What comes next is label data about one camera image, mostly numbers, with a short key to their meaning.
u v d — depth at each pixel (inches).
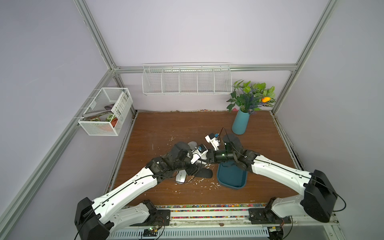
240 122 38.9
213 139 27.9
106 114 29.7
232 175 34.2
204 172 35.0
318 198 16.3
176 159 21.4
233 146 22.8
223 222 29.0
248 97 32.4
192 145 41.4
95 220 14.9
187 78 38.9
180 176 33.4
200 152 24.4
